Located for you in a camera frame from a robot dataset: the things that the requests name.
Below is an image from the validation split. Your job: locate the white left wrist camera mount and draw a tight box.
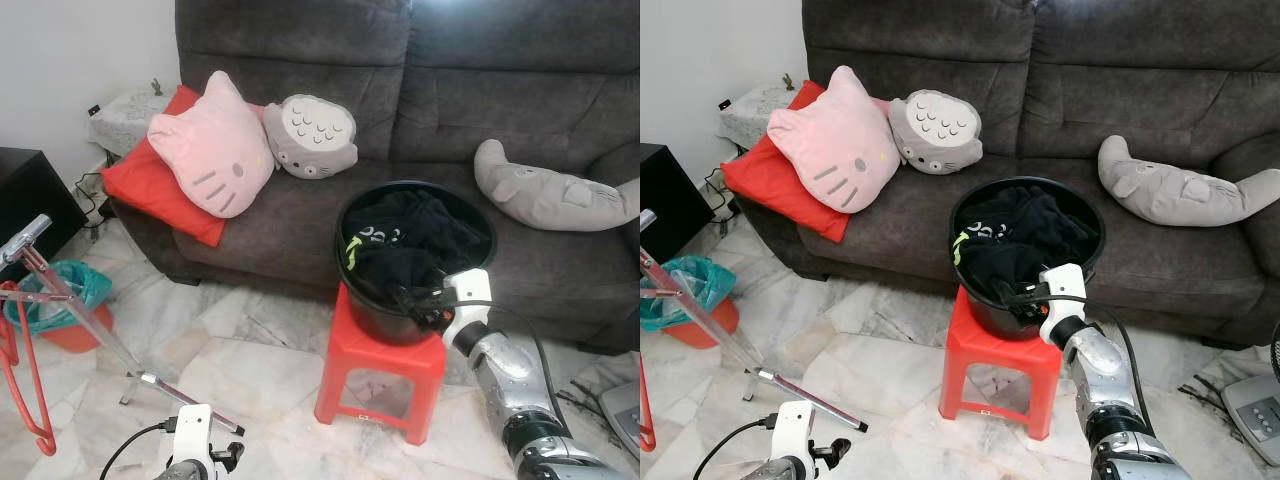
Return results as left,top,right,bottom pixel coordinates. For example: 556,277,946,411
775,400,823,469
170,403,216,471

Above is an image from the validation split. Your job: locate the dark grey fabric sofa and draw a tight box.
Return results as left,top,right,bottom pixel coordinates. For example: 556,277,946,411
735,0,1280,351
105,0,640,351

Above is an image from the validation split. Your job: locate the silver metal clothes rack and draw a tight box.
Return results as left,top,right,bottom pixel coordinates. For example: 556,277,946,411
0,213,247,437
640,208,869,433

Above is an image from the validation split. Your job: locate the pink cat face cushion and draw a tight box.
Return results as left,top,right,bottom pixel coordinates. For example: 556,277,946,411
147,70,276,219
767,65,901,214

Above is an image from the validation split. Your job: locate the red cushion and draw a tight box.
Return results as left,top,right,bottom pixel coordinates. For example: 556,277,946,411
100,85,229,248
720,80,851,244

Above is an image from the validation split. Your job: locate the grey seal plush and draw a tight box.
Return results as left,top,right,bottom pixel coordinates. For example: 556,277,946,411
1097,134,1280,228
473,138,640,233

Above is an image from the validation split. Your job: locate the grey standing fan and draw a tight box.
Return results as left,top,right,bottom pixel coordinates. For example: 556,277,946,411
1220,320,1280,466
598,380,640,461

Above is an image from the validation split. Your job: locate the grey owl face cushion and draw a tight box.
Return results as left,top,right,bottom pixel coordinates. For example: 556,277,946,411
887,89,984,176
262,94,359,181

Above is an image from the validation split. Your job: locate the orange plastic bucket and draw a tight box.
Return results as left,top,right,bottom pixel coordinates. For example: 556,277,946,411
35,300,116,353
665,298,741,349

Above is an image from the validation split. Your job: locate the side table lace cloth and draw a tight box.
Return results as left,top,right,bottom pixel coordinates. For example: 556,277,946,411
715,82,801,151
85,90,173,156

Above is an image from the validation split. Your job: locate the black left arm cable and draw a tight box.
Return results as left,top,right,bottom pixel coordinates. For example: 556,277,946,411
692,415,781,480
98,418,179,480

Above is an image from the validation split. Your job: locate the teal plastic bin liner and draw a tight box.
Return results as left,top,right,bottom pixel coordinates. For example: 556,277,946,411
2,260,114,336
640,256,738,331

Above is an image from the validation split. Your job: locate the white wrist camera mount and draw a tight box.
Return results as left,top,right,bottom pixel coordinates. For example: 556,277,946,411
443,268,494,331
775,400,823,469
170,403,216,471
1038,264,1088,346

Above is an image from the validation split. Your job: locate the black plastic tub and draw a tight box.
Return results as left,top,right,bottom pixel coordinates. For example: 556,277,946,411
334,180,498,348
949,176,1107,341

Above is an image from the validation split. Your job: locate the black garment neon green print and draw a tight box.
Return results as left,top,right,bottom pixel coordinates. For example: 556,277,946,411
343,222,446,301
955,218,1051,296

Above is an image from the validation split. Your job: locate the red plastic hanger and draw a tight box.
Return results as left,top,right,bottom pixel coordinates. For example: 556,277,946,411
640,285,669,453
0,280,58,457

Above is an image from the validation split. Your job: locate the red plastic stool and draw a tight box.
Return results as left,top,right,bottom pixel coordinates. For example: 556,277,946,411
938,285,1064,441
314,283,448,446

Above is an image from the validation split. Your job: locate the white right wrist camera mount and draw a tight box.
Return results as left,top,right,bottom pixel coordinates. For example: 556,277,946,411
1038,264,1088,346
443,268,494,331

